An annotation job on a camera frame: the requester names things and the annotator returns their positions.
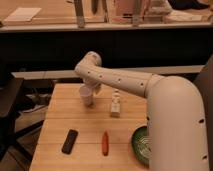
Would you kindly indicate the green ceramic plate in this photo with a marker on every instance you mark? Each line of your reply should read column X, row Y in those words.
column 140, row 145

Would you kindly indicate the black chair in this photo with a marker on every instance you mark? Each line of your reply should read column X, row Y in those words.
column 12, row 101

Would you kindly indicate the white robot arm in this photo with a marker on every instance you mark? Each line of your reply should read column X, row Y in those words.
column 177, row 129

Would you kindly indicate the orange carrot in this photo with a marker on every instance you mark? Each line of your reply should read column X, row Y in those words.
column 105, row 144

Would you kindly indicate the white paper sheet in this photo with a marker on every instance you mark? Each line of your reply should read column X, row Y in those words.
column 22, row 14

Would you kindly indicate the white figurine bottle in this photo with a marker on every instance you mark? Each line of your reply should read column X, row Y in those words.
column 115, row 104

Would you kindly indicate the black remote control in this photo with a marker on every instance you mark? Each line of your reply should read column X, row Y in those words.
column 69, row 142

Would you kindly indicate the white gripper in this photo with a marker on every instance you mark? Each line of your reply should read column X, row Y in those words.
column 93, row 85

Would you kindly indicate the grey metal post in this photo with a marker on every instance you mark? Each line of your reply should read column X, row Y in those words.
column 79, row 13
column 136, row 13

